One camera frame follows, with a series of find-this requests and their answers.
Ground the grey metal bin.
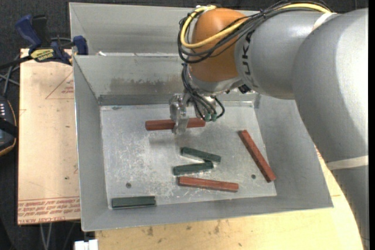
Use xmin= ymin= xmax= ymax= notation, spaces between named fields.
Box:
xmin=69 ymin=2 xmax=334 ymax=232

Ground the brown cardboard board, red print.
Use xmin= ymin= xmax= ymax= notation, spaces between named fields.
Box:
xmin=17 ymin=48 xmax=81 ymax=226

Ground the dark green flat block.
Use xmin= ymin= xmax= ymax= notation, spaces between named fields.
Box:
xmin=111 ymin=195 xmax=157 ymax=210
xmin=180 ymin=146 xmax=222 ymax=164
xmin=172 ymin=161 xmax=215 ymax=177

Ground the black cylinder on white bracket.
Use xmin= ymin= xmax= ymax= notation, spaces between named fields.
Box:
xmin=226 ymin=81 xmax=251 ymax=95

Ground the red-brown block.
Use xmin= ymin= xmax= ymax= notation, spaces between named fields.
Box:
xmin=177 ymin=176 xmax=240 ymax=193
xmin=145 ymin=118 xmax=206 ymax=132
xmin=237 ymin=129 xmax=277 ymax=184

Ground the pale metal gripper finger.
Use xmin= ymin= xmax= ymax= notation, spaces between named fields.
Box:
xmin=169 ymin=99 xmax=180 ymax=124
xmin=172 ymin=109 xmax=189 ymax=135

